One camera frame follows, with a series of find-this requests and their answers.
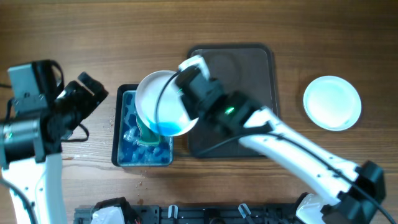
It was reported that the white plate blue streak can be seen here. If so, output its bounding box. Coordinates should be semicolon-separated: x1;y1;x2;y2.
135;70;198;137

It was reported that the green sponge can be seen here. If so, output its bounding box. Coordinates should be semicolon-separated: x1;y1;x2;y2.
136;116;161;146

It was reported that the large white plate blue smear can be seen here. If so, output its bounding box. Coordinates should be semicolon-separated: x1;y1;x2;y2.
303;75;362;131

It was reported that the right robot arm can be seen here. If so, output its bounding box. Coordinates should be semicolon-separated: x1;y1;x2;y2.
175;66;395;223

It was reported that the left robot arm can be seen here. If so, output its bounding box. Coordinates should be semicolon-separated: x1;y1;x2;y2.
1;72;108;223

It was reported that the dark brown serving tray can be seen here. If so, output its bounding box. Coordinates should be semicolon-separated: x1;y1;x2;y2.
187;44;280;159

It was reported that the black tub of blue water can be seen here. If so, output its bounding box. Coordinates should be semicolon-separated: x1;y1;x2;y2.
111;84;174;167

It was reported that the black mounting rail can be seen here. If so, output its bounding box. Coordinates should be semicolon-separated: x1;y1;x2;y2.
73;203;299;224

